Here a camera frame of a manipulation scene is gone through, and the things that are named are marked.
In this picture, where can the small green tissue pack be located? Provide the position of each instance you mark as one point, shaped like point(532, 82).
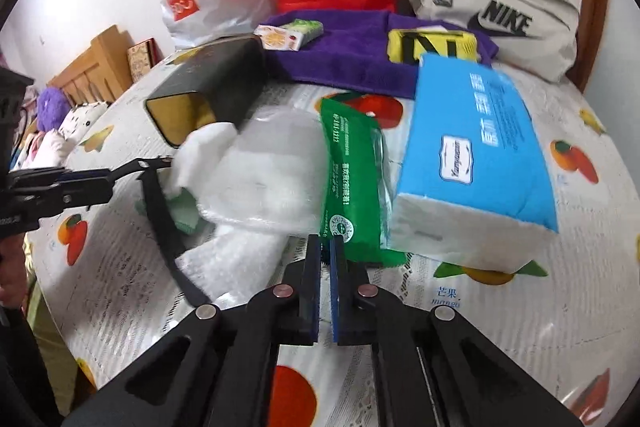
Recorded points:
point(305, 26)

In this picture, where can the white cloth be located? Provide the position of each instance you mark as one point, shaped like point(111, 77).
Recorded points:
point(230, 262)

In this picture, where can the blue tissue pack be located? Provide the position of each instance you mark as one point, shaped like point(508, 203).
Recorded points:
point(470, 167)

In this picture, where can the dark green tin box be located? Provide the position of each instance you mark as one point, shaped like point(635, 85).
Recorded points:
point(210, 82)

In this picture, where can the fruit print tablecloth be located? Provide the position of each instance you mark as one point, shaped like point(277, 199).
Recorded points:
point(500, 332)

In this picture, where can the fruit print packet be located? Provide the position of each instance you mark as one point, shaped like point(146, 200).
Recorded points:
point(280, 38)

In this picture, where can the mint green cloth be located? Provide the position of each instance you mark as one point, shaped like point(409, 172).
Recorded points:
point(180, 212)

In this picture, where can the purple plush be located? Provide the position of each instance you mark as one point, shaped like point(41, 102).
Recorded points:
point(50, 104)

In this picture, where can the wooden headboard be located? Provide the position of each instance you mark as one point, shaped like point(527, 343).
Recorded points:
point(95, 67)

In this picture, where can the green packet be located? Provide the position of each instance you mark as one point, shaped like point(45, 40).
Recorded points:
point(347, 177)

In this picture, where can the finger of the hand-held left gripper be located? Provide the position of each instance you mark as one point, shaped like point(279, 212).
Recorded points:
point(75, 197)
point(85, 177)

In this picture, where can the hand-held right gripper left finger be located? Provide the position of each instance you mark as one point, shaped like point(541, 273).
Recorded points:
point(316, 287)

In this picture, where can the clear plastic bag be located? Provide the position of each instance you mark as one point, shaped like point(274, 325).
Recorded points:
point(265, 172)

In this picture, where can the pastel striped quilt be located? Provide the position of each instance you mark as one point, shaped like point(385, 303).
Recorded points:
point(40, 147)

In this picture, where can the person's left hand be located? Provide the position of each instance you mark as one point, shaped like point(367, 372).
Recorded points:
point(10, 267)

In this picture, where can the white dotted pillow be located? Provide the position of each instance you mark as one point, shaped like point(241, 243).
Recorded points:
point(80, 119)

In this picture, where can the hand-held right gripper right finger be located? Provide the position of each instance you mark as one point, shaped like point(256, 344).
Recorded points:
point(336, 287)

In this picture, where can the patterned notebook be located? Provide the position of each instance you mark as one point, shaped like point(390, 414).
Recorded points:
point(142, 57)

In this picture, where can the grey sling bag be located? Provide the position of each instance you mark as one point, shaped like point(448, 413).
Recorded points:
point(500, 7)

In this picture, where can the purple towel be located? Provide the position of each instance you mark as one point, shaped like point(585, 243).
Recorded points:
point(350, 47)

